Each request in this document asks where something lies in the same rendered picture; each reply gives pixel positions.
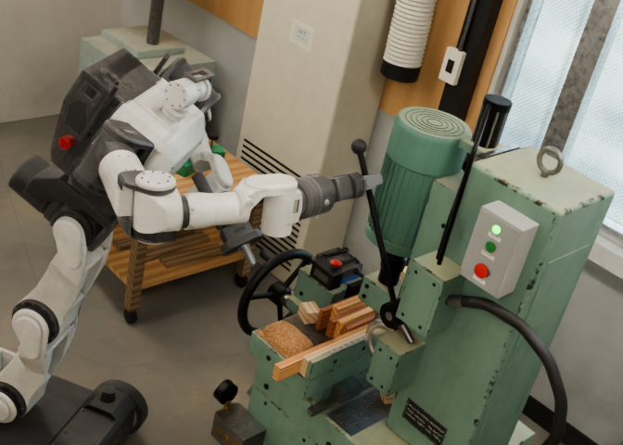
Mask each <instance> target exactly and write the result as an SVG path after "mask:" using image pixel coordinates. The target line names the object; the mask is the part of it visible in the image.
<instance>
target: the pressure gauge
mask: <svg viewBox="0 0 623 445"><path fill-rule="evenodd" d="M237 391H238V387H237V386H236V385H235V384H234V383H233V382H232V380H231V379H224V380H223V381H221V382H220V383H219V384H218V385H217V386H216V388H215V389H214V390H213V397H214V398H215V399H216V400H217V401H218V402H219V403H220V404H224V406H223V408H225V409H229V408H230V404H231V401H232V400H233V399H234V398H235V396H236V394H237Z"/></svg>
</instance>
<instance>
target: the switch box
mask: <svg viewBox="0 0 623 445"><path fill-rule="evenodd" d="M494 224H498V225H500V227H501V228H502V232H501V233H500V234H499V235H496V236H498V237H499V238H500V239H501V242H498V241H496V240H495V239H493V238H492V237H490V236H488V233H489V231H490V232H491V233H493V232H492V226H493V225H494ZM538 228H539V224H538V223H537V222H534V221H532V220H531V219H529V218H528V217H527V216H525V215H523V214H522V213H520V212H518V211H517V210H514V209H513V208H511V207H509V206H508V205H506V204H504V203H503V202H501V201H500V200H497V201H495V202H492V203H489V204H487V205H484V206H482V207H481V210H480V213H479V215H478V218H477V222H476V225H475V228H474V231H473V234H472V236H471V239H470V242H469V245H468V247H467V250H466V252H465V255H464V260H463V263H462V266H461V269H460V272H459V274H461V275H462V276H464V277H465V278H467V279H468V280H469V281H471V282H472V283H474V284H475V285H477V286H479V287H480V288H482V289H483V290H485V291H486V292H488V293H489V294H490V295H492V296H493V297H494V298H496V299H499V298H501V297H503V296H505V295H507V294H509V293H511V292H513V291H514V290H515V286H516V283H517V281H518V278H519V275H520V274H521V271H522V269H523V266H524V264H525V261H526V258H527V256H528V253H529V250H530V247H531V245H532V242H533V240H534V237H535V234H536V233H537V230H538ZM493 234H494V233H493ZM488 241H492V242H494V243H495V245H496V250H495V252H493V253H489V252H488V253H489V254H490V255H492V256H493V257H495V258H494V260H493V261H492V260H491V259H489V258H488V257H486V256H485V255H483V254H482V253H481V252H482V249H483V250H485V251H486V252H487V250H486V248H485V245H486V243H487V242H488ZM478 263H483V264H484V265H485V266H486V267H487V269H488V275H487V276H486V277H485V278H481V279H482V280H484V281H485V282H486V283H485V285H482V284H481V283H479V282H478V281H477V280H476V279H475V278H473V275H474V273H475V271H474V268H475V266H476V265H477V264H478Z"/></svg>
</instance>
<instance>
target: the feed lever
mask: <svg viewBox="0 0 623 445"><path fill-rule="evenodd" d="M366 148H367V145H366V143H365V141H363V140H362V139H356V140H354V141H353V142H352V144H351V150H352V152H353V153H355V154H357V155H358V159H359V162H360V167H361V171H362V176H364V175H368V171H367V167H366V162H365V158H364V154H363V153H364V152H365V151H366ZM365 191H366V195H367V199H368V204H369V208H370V211H371V216H372V220H373V225H374V228H375V236H376V241H377V245H378V248H379V253H380V257H381V261H382V265H383V270H384V274H385V278H386V282H387V287H388V293H389V298H390V301H389V302H387V303H384V304H383V305H382V306H381V308H380V318H381V320H382V322H383V324H384V325H385V326H386V327H388V328H390V329H395V328H397V327H400V329H401V331H402V333H403V334H404V336H405V338H406V340H407V341H408V343H410V344H413V343H414V338H413V336H412V334H411V332H410V330H409V328H408V326H407V324H406V323H404V322H403V321H402V320H400V319H399V318H398V317H396V312H397V309H398V307H399V304H400V300H401V298H397V299H396V295H395V290H394V286H393V283H392V278H391V274H390V269H389V266H388V258H387V253H386V250H385V245H384V241H383V237H382V233H381V229H380V224H379V220H378V216H377V212H376V207H375V200H374V196H373V191H372V188H371V189H369V190H365Z"/></svg>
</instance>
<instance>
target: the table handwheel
mask: <svg viewBox="0 0 623 445"><path fill-rule="evenodd" d="M311 257H312V254H311V253H310V252H308V251H307V250H304V249H299V248H294V249H289V250H286V251H283V252H281V253H279V254H277V255H275V256H273V257H272V258H270V259H269V260H268V261H266V262H265V263H264V264H263V265H262V266H261V267H260V268H259V270H258V271H257V272H255V273H254V274H253V276H252V277H251V278H250V280H249V281H248V283H247V285H246V287H245V289H244V291H243V293H242V295H241V298H240V300H239V303H238V308H237V320H238V323H239V326H240V328H241V329H242V330H243V332H244V333H246V334H247V335H249V336H251V334H252V331H255V330H257V329H259V328H258V327H254V326H252V325H251V324H250V323H249V321H248V305H249V303H250V301H251V300H253V299H269V300H270V301H271V302H272V303H274V304H275V305H276V306H277V317H278V321H281V320H283V319H285V318H287V317H289V315H290V312H292V311H291V310H290V309H289V308H288V307H287V306H286V301H287V298H288V297H291V290H290V289H289V288H288V287H289V286H290V285H291V283H292V282H293V281H294V280H295V278H296V277H297V276H298V274H299V268H302V267H305V266H306V265H309V262H310V259H311ZM293 259H301V260H303V261H302V262H301V263H300V265H299V266H298V267H297V269H296V270H295V271H294V272H293V273H292V274H291V275H290V276H289V277H288V278H287V279H286V281H285V282H284V283H282V282H280V281H277V282H274V283H272V284H271V285H270V286H269V287H268V289H267V292H265V293H259V294H254V292H255V290H256V288H257V287H258V285H259V284H260V282H261V281H262V280H263V278H264V277H265V276H266V275H267V274H268V273H269V272H270V271H272V270H273V269H274V268H275V267H277V266H278V265H280V264H282V263H283V262H285V261H289V260H293ZM283 306H284V307H286V308H287V309H288V310H289V313H288V314H287V315H285V316H284V317H283ZM292 313H293V314H294V315H295V313H294V312H292ZM278 321H277V322H278Z"/></svg>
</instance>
